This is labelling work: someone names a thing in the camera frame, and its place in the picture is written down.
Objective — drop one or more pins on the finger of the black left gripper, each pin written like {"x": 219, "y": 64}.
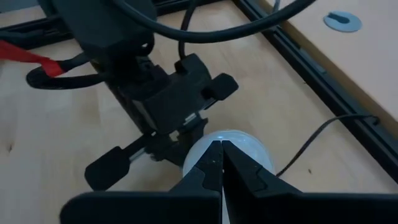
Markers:
{"x": 107, "y": 168}
{"x": 222, "y": 87}

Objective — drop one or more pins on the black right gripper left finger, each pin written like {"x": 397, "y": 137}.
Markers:
{"x": 155, "y": 208}

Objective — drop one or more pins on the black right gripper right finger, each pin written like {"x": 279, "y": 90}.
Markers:
{"x": 280, "y": 208}

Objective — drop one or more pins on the white lightbulb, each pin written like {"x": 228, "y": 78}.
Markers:
{"x": 248, "y": 149}

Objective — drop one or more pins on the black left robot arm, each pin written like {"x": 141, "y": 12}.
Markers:
{"x": 93, "y": 21}

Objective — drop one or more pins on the red tape strip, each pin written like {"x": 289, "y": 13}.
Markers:
{"x": 31, "y": 57}

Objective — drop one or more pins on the beech wooden desk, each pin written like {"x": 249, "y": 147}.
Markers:
{"x": 357, "y": 62}

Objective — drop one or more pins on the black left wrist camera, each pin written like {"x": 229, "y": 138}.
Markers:
{"x": 192, "y": 71}

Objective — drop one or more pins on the black aluminium rig frame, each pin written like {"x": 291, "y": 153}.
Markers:
{"x": 342, "y": 102}

